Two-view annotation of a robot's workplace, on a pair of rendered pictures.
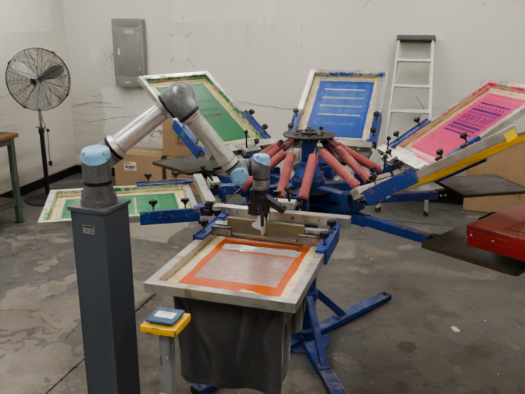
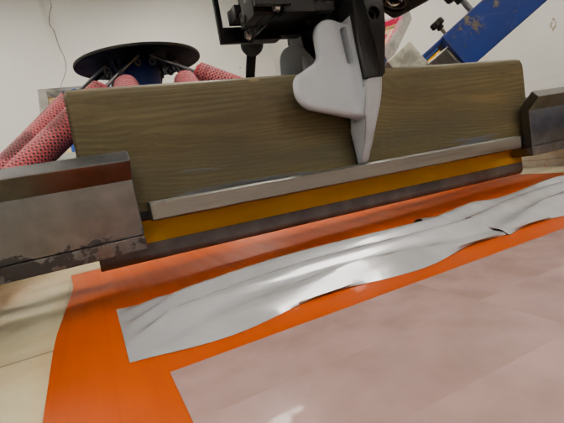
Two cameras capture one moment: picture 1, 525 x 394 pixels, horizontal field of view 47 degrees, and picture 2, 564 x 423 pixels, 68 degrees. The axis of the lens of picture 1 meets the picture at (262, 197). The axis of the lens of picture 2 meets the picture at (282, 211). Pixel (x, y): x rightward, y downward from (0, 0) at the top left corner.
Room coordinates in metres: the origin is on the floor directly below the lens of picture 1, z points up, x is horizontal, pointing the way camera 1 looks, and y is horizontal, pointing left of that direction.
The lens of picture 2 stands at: (2.38, 0.23, 1.01)
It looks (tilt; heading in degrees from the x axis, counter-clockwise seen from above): 7 degrees down; 319
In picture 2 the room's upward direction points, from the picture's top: 10 degrees counter-clockwise
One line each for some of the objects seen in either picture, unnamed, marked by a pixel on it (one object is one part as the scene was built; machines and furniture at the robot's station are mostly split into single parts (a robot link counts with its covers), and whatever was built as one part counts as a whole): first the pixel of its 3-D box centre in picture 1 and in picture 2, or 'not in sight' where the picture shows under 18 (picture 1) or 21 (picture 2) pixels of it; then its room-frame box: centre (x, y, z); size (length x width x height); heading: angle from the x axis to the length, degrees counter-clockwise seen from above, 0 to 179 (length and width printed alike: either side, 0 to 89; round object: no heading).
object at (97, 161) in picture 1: (96, 162); not in sight; (2.41, 0.68, 1.37); 0.13 x 0.12 x 0.14; 4
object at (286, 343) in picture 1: (294, 320); not in sight; (2.25, -0.13, 0.74); 0.46 x 0.04 x 0.42; 163
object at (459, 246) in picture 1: (405, 230); not in sight; (2.88, -0.72, 0.91); 1.34 x 0.40 x 0.08; 43
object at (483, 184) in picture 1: (414, 194); not in sight; (3.52, -0.92, 0.91); 1.34 x 0.40 x 0.08; 103
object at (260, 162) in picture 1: (260, 166); not in sight; (2.58, 0.01, 1.31); 0.09 x 0.08 x 0.11; 94
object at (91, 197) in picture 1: (98, 191); not in sight; (2.41, 0.68, 1.25); 0.15 x 0.15 x 0.10
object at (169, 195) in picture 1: (148, 187); not in sight; (3.17, 0.62, 1.05); 1.08 x 0.61 x 0.23; 103
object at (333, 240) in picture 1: (327, 244); not in sight; (2.51, -0.29, 0.98); 0.30 x 0.05 x 0.07; 163
